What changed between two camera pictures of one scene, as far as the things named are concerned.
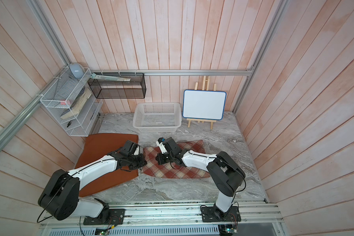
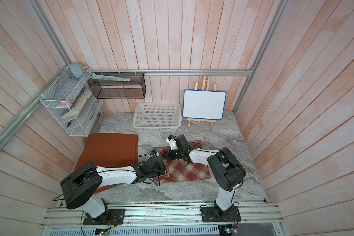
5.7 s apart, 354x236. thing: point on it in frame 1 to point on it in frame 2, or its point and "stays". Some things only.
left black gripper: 141,163 to 162,170
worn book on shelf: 80,101 stays
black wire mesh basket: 135,88 stays
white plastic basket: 157,117 stays
